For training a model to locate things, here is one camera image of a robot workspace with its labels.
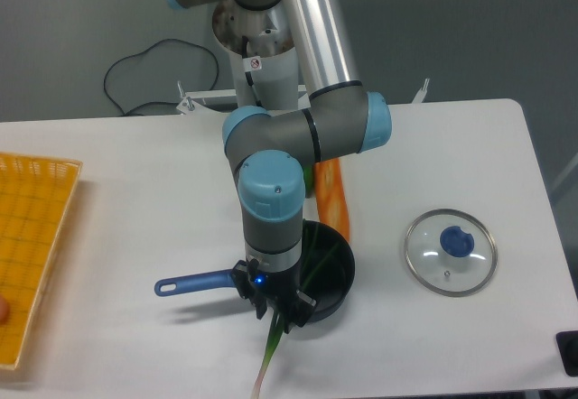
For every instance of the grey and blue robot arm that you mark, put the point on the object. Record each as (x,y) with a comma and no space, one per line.
(267,154)

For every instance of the dark pot with blue handle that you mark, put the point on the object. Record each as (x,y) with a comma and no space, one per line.
(327,268)

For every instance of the green vegetable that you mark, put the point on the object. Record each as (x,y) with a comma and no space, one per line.
(308,178)

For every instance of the yellow woven basket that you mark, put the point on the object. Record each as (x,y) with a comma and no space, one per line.
(36,193)

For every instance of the black corner device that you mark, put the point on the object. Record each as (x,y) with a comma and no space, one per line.
(567,345)

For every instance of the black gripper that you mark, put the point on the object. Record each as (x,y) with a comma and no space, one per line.
(281,291)

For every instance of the glass lid with blue knob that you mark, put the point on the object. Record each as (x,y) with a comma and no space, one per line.
(450,252)

